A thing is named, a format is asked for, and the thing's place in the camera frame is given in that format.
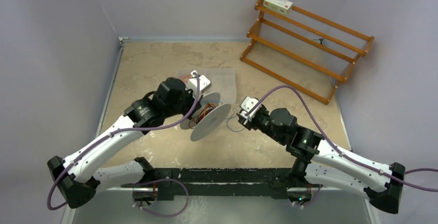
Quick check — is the white filament spool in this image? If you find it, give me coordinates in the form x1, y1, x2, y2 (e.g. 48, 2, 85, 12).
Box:
179, 92, 231, 141

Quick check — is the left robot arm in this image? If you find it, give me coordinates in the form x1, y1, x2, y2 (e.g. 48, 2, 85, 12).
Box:
46, 72, 211, 211

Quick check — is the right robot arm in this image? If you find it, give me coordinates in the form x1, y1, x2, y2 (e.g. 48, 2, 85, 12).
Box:
238, 105, 405, 214

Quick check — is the translucent plastic divided tray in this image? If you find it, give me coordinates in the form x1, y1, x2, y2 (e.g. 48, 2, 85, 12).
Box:
175, 68, 237, 104

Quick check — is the wooden shoe rack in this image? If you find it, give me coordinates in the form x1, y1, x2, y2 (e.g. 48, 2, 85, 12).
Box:
240, 0, 374, 105

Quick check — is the white cardboard box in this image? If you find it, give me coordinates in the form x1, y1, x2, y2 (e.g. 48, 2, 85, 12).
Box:
262, 0, 293, 15

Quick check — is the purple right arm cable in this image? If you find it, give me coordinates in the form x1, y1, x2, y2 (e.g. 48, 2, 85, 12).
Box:
244, 85, 438, 193

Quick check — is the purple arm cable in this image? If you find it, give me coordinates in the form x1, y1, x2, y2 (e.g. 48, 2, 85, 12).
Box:
244, 85, 438, 193
46, 73, 201, 211

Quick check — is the red wire on spool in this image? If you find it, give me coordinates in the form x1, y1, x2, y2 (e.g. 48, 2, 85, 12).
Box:
186, 103, 218, 129

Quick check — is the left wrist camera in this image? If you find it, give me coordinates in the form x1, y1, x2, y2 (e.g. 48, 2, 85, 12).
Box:
186, 70, 212, 96

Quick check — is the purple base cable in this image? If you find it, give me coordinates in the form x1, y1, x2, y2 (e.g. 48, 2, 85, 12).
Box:
132, 178, 190, 218

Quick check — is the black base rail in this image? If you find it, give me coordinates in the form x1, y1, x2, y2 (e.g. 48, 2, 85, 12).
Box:
121, 156, 324, 203

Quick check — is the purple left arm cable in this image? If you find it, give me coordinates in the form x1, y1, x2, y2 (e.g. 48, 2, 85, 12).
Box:
46, 73, 201, 211

